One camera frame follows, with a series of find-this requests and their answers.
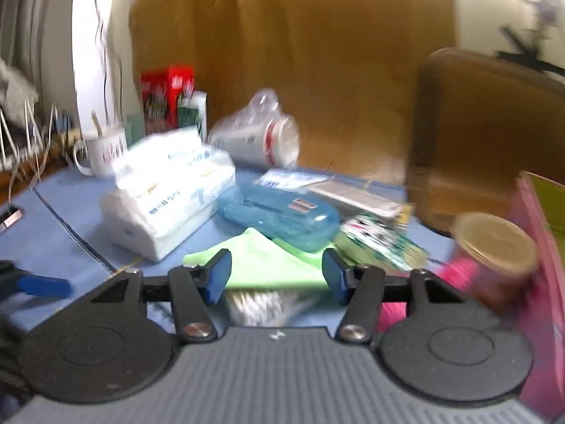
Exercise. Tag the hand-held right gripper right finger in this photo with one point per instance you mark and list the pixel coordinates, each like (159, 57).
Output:
(334, 274)

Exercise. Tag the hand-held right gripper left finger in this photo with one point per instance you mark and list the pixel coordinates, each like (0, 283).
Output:
(220, 274)

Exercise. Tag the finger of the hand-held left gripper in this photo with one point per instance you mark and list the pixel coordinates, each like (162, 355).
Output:
(44, 286)

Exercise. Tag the green cloth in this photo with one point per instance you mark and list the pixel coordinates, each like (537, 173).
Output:
(260, 260)

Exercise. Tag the blue tablecloth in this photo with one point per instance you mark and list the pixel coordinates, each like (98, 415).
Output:
(57, 238)

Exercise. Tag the green printed packet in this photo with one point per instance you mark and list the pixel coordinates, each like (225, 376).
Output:
(379, 243)

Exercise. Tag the silver packet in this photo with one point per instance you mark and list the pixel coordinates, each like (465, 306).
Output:
(265, 307)

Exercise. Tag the black clip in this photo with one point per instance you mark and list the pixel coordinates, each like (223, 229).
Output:
(9, 220)

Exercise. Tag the blue plastic case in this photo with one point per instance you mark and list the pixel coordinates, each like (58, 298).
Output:
(273, 218)

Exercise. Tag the white strip packet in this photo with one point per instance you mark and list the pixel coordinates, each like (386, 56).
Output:
(357, 198)

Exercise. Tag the large white tissue multipack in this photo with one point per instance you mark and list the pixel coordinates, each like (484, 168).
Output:
(167, 198)

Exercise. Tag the blue and white flat packet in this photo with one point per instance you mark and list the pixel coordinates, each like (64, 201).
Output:
(287, 179)

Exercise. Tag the clear plastic cup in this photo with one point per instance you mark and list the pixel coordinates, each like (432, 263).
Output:
(251, 139)

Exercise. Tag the white mug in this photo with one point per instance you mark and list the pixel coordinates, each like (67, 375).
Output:
(103, 154)

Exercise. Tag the green and white box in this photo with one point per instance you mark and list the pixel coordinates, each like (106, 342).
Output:
(194, 115)

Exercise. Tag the clear jar with tan lid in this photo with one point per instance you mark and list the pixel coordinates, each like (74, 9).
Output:
(494, 247)

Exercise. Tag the red box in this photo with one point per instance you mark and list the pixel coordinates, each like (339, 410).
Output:
(161, 97)

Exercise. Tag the brown chair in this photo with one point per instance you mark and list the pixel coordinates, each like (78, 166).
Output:
(481, 141)

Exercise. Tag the pink cardboard box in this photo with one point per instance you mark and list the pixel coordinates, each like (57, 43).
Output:
(547, 300)

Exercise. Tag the wooden board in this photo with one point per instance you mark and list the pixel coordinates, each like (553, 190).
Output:
(287, 44)

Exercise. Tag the black tape cross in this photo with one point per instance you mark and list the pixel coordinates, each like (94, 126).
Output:
(525, 57)

